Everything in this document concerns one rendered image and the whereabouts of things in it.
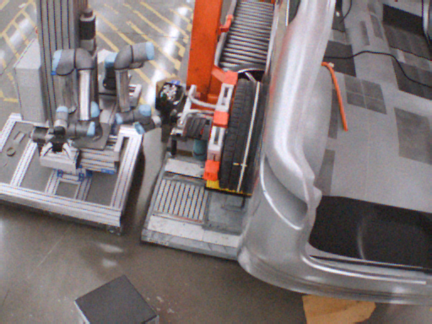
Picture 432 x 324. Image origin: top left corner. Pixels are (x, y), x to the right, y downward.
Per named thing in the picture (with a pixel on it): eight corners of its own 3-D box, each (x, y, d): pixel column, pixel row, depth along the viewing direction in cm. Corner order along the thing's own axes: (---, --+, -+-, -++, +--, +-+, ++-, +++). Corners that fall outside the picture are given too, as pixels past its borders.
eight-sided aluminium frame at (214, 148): (213, 196, 297) (223, 130, 256) (202, 193, 297) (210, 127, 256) (226, 132, 333) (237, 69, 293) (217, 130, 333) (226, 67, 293)
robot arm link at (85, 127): (97, 47, 249) (95, 136, 255) (78, 49, 247) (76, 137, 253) (95, 45, 238) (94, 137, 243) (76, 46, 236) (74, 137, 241)
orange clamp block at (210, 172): (218, 170, 279) (216, 181, 273) (205, 167, 279) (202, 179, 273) (220, 161, 274) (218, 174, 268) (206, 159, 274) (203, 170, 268)
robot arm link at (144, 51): (119, 56, 315) (130, 43, 263) (140, 51, 319) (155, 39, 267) (121, 72, 316) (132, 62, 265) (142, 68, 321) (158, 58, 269)
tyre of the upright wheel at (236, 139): (251, 213, 305) (269, 159, 249) (213, 206, 306) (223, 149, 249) (266, 126, 339) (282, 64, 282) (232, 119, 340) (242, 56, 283)
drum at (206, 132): (222, 148, 295) (224, 131, 285) (186, 141, 296) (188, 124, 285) (225, 132, 305) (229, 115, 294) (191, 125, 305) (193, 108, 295)
